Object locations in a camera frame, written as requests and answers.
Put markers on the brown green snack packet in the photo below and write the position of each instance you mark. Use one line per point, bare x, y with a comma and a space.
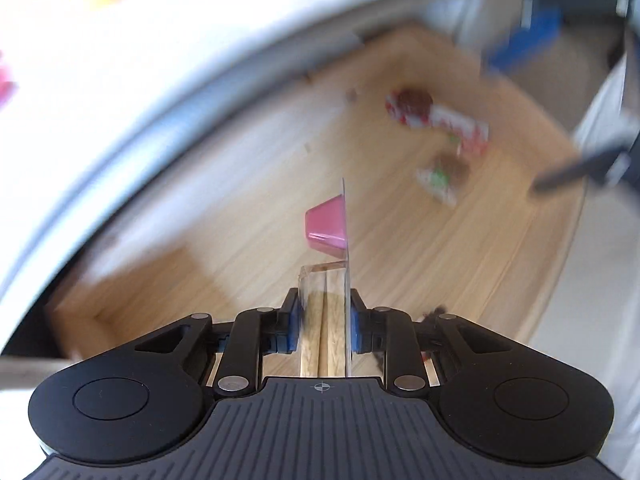
450, 172

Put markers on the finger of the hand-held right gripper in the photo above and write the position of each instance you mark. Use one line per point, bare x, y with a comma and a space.
530, 42
580, 170

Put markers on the red white snack packet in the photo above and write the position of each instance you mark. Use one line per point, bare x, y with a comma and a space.
440, 117

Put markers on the pink capsule clear package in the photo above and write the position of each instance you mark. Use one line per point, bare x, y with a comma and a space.
327, 225

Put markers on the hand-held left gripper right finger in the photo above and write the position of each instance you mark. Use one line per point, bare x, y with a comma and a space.
357, 330

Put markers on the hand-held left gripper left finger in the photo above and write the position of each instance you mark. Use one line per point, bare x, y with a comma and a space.
295, 325

